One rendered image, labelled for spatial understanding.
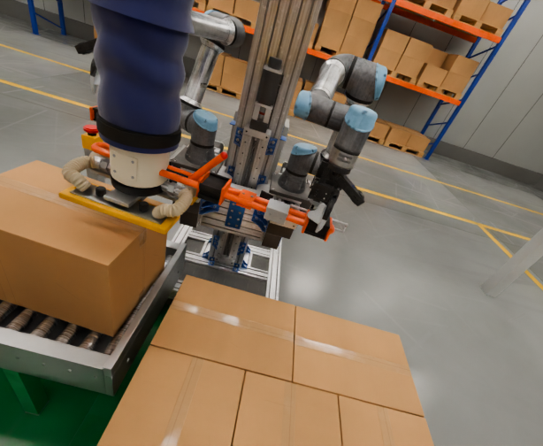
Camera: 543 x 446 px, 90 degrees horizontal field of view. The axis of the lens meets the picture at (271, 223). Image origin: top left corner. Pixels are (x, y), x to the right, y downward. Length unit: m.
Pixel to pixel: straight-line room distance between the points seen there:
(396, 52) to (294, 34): 6.94
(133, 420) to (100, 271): 0.50
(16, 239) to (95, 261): 0.26
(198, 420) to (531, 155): 12.24
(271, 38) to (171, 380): 1.47
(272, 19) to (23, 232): 1.23
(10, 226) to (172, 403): 0.78
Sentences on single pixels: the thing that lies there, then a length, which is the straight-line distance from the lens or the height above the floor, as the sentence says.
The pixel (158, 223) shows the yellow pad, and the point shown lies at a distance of 0.89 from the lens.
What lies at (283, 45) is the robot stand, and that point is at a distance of 1.45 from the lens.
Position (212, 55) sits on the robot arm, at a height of 1.50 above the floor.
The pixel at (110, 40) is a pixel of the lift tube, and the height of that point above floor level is 1.54.
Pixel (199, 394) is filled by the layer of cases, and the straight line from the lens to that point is 1.20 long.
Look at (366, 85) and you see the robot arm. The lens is 1.19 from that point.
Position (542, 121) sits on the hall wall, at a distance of 12.19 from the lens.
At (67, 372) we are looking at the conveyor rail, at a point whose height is 0.51.
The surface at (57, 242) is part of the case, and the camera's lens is 1.09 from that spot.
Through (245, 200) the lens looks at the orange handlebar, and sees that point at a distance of 0.85.
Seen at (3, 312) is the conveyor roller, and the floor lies 0.54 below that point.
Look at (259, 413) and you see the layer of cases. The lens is 1.22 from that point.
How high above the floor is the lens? 1.66
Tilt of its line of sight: 33 degrees down
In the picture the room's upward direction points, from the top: 19 degrees clockwise
